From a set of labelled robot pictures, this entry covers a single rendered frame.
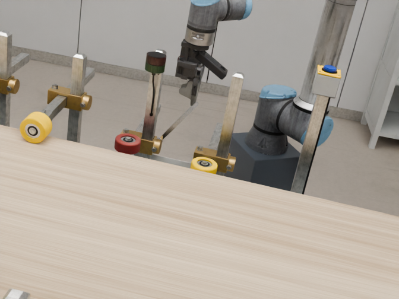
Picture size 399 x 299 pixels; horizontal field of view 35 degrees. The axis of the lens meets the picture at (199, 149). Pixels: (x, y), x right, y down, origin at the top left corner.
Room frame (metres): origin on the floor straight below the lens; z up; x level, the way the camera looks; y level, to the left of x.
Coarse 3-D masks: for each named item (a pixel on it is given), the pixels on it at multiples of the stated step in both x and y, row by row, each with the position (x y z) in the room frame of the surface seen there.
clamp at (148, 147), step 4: (132, 132) 1.85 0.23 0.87; (136, 132) 1.85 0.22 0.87; (140, 132) 1.86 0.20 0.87; (140, 136) 1.83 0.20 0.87; (156, 136) 1.85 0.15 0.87; (144, 140) 1.81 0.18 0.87; (148, 140) 1.81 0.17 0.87; (152, 140) 1.82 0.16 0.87; (156, 140) 1.82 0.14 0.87; (160, 140) 1.83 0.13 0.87; (144, 144) 1.81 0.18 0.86; (148, 144) 1.81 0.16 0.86; (152, 144) 1.81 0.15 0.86; (156, 144) 1.81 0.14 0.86; (160, 144) 1.83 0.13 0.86; (140, 148) 1.81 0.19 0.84; (144, 148) 1.81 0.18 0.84; (148, 148) 1.81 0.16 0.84; (152, 148) 1.80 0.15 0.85; (156, 148) 1.80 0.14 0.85; (160, 148) 1.84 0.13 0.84; (140, 152) 1.81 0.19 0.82; (144, 152) 1.81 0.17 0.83; (148, 152) 1.81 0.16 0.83; (152, 152) 1.81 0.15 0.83; (156, 152) 1.81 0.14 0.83
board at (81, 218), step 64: (0, 128) 1.66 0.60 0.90; (0, 192) 1.32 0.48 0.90; (64, 192) 1.38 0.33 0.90; (128, 192) 1.43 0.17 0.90; (192, 192) 1.49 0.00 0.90; (256, 192) 1.56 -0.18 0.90; (0, 256) 1.08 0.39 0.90; (64, 256) 1.12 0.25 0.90; (128, 256) 1.16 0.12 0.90; (192, 256) 1.21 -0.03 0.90; (256, 256) 1.25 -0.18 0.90; (320, 256) 1.30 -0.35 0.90; (384, 256) 1.35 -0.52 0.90
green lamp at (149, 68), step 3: (147, 63) 1.77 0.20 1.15; (147, 66) 1.76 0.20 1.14; (150, 66) 1.76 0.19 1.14; (153, 66) 1.76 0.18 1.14; (156, 66) 1.76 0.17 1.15; (159, 66) 1.76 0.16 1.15; (162, 66) 1.77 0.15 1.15; (147, 69) 1.76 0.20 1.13; (150, 69) 1.76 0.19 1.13; (153, 69) 1.76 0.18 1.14; (156, 69) 1.76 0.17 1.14; (159, 69) 1.76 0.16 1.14; (162, 69) 1.77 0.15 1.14; (153, 72) 1.76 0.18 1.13; (156, 72) 1.76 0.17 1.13; (159, 72) 1.76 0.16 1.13; (162, 72) 1.77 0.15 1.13
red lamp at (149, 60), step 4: (148, 56) 1.76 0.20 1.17; (148, 60) 1.76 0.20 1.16; (152, 60) 1.76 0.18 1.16; (156, 60) 1.76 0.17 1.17; (160, 60) 1.76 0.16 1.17; (164, 60) 1.77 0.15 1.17; (152, 64) 1.76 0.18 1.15; (156, 64) 1.76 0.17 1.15; (160, 64) 1.76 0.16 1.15; (164, 64) 1.78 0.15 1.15
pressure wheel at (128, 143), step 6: (120, 138) 1.72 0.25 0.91; (126, 138) 1.72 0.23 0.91; (132, 138) 1.74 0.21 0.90; (138, 138) 1.74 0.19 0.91; (120, 144) 1.69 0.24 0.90; (126, 144) 1.69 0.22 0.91; (132, 144) 1.70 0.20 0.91; (138, 144) 1.71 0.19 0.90; (120, 150) 1.69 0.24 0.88; (126, 150) 1.69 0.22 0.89; (132, 150) 1.69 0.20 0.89; (138, 150) 1.71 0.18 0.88
